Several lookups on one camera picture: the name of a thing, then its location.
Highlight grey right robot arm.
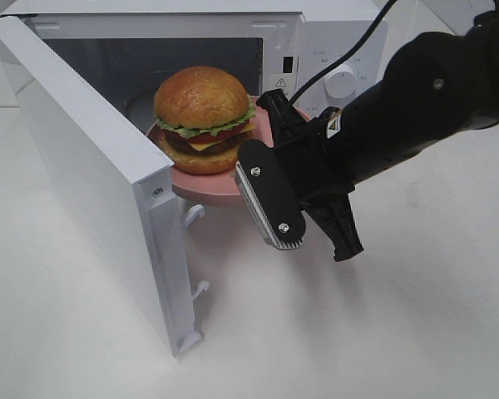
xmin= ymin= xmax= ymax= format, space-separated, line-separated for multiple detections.
xmin=235 ymin=10 xmax=499 ymax=261

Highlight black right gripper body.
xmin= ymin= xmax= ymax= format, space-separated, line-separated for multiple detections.
xmin=269 ymin=106 xmax=354 ymax=215

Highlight white microwave oven body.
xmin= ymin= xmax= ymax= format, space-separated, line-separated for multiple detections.
xmin=0 ymin=1 xmax=378 ymax=128

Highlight burger with lettuce and cheese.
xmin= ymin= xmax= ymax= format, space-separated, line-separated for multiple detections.
xmin=154 ymin=66 xmax=255 ymax=175

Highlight upper white control knob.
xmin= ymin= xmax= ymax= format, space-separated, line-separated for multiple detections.
xmin=324 ymin=62 xmax=359 ymax=99

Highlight glass microwave turntable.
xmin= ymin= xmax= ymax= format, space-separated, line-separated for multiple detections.
xmin=124 ymin=88 xmax=156 ymax=123

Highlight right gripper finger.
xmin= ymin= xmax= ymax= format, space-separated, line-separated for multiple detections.
xmin=235 ymin=139 xmax=306 ymax=250
xmin=302 ymin=195 xmax=363 ymax=262

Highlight white microwave door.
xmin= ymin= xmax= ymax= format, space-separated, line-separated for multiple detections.
xmin=0 ymin=16 xmax=209 ymax=356

